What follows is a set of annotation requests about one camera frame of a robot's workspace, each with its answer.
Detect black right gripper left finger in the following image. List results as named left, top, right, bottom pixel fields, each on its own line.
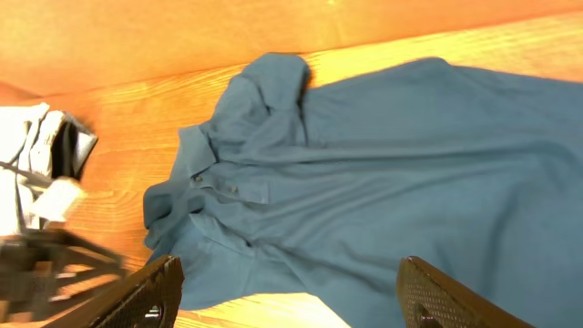
left=45, top=255, right=184, bottom=328

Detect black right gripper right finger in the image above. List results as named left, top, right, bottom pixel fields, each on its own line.
left=396, top=256, right=531, bottom=328

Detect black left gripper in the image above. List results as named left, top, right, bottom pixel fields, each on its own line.
left=1, top=230, right=127, bottom=322

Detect dark blue polo shirt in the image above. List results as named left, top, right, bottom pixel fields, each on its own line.
left=143, top=54, right=582, bottom=327

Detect folded dark navy garment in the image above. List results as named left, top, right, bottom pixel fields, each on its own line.
left=51, top=113, right=98, bottom=180

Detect folded light blue jeans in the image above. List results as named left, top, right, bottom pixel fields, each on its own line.
left=1, top=103, right=67, bottom=236

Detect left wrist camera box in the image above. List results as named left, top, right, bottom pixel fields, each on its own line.
left=28, top=178, right=87, bottom=222

